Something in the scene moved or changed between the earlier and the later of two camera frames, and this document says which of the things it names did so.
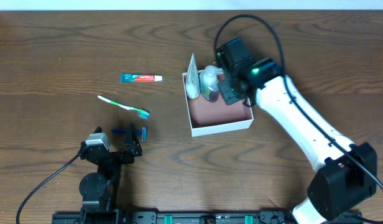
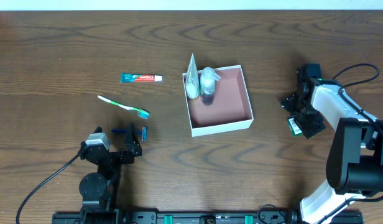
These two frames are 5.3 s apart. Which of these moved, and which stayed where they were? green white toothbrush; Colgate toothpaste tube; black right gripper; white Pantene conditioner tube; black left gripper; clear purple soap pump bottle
Moved: black right gripper; clear purple soap pump bottle
Stayed: green white toothbrush; white Pantene conditioner tube; Colgate toothpaste tube; black left gripper
